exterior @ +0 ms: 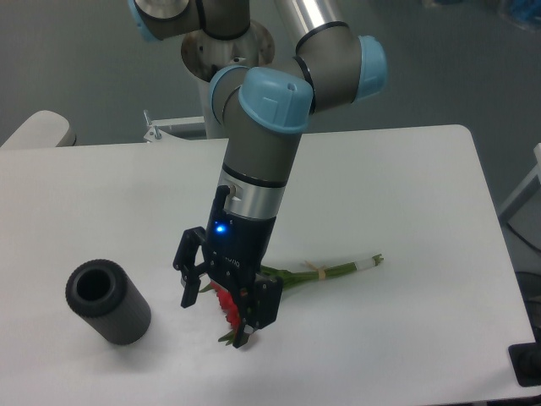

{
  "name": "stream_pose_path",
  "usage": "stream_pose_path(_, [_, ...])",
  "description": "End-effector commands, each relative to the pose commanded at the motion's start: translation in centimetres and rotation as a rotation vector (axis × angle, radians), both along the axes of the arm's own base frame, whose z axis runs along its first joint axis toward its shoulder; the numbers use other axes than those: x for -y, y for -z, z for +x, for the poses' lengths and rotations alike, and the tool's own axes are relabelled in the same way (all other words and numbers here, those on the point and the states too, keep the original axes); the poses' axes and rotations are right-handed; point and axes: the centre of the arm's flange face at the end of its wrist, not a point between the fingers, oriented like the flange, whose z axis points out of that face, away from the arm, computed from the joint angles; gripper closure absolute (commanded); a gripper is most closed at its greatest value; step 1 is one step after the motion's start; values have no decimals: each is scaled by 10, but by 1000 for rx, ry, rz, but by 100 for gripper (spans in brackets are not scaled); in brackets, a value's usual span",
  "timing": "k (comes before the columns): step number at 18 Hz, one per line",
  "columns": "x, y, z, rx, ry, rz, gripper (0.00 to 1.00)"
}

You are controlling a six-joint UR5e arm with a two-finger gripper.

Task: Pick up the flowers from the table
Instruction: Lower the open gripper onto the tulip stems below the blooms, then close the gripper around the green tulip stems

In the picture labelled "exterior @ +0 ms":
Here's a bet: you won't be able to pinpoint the white furniture leg right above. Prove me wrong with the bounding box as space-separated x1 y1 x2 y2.
497 144 540 224

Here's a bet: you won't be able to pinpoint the black ribbed cylindrical vase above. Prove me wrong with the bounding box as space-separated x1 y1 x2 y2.
65 259 151 345

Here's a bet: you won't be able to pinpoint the white chair backrest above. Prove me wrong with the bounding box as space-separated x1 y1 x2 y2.
1 110 77 151

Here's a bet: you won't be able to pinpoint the white metal base frame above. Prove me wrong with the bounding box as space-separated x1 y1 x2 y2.
143 110 206 143

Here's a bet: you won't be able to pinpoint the red flower bouquet green stems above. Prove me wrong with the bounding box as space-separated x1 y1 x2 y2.
200 254 384 346

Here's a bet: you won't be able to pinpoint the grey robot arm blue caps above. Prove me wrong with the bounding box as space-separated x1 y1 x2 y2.
128 1 388 348

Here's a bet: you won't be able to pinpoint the black cable grommet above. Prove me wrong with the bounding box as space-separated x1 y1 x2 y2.
508 343 540 387

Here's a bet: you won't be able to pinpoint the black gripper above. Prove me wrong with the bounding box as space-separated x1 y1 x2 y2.
172 214 283 348

